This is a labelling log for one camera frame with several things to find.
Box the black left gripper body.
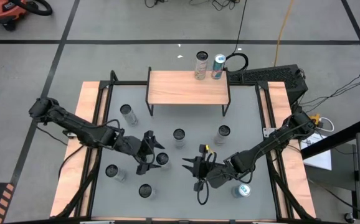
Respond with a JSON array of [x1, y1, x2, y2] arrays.
[[117, 129, 156, 175]]

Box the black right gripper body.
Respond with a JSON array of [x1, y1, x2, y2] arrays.
[[194, 144, 240, 192]]

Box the white Celsius can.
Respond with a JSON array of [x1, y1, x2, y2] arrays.
[[155, 152, 171, 171]]

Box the Celsius can orange print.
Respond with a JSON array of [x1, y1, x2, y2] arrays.
[[194, 50, 209, 81]]

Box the blue silver Red Bull can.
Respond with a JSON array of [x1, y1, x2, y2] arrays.
[[231, 183, 252, 199], [210, 54, 227, 80]]

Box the wooden shelf black legs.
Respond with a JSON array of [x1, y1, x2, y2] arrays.
[[145, 67, 232, 118]]

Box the Celsius can blue label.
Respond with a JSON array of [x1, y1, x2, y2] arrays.
[[173, 128, 187, 149], [105, 164, 126, 182]]

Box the white paper sheet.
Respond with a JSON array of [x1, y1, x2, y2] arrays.
[[300, 133, 333, 171]]

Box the yellow power plug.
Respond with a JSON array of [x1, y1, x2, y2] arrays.
[[309, 113, 324, 128]]

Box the black computer tower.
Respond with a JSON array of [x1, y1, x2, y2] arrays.
[[229, 63, 309, 106]]

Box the black stand bar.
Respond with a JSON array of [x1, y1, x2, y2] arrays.
[[300, 118, 360, 160]]

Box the orange shop vacuum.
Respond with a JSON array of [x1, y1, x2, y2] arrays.
[[0, 0, 54, 32]]

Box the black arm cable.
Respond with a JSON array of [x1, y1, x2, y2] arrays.
[[35, 124, 87, 181]]

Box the black cable with coil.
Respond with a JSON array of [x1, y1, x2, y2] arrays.
[[220, 0, 249, 73]]

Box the white cable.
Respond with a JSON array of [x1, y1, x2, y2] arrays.
[[318, 116, 336, 133]]

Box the black floor cables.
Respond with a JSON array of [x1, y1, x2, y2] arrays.
[[144, 0, 168, 9], [189, 0, 242, 12]]

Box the black cable bundle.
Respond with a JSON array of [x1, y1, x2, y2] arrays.
[[298, 72, 360, 108]]

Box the yellow extension cable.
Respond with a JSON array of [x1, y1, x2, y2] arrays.
[[273, 0, 295, 68]]

